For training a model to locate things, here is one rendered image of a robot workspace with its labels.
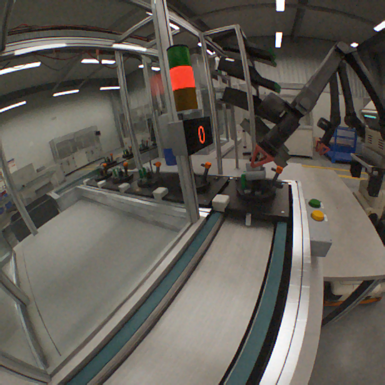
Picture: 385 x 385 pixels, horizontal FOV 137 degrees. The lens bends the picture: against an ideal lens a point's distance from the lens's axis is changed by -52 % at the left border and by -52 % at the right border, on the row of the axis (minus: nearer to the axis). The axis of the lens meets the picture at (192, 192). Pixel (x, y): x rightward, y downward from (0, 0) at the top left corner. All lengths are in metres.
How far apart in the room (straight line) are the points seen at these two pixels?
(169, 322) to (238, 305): 0.14
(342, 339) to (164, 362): 1.35
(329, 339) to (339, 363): 0.23
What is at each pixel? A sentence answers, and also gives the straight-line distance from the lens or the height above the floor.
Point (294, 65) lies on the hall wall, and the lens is 9.60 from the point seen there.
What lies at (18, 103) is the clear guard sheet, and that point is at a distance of 0.23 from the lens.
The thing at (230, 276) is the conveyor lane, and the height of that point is 0.92.
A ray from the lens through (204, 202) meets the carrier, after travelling 0.54.
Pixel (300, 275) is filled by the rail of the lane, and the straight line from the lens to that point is 0.37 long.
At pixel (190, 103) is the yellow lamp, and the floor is 1.27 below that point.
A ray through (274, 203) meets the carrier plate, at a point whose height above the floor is 0.97.
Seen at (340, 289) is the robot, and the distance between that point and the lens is 1.31.
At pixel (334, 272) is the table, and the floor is 0.86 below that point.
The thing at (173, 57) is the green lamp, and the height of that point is 1.38.
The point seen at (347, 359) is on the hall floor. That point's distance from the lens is 1.54.
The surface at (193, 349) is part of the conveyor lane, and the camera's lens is 0.34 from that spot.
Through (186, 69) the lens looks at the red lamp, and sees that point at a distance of 0.37.
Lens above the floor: 1.25
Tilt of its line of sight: 27 degrees down
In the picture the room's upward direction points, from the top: 9 degrees counter-clockwise
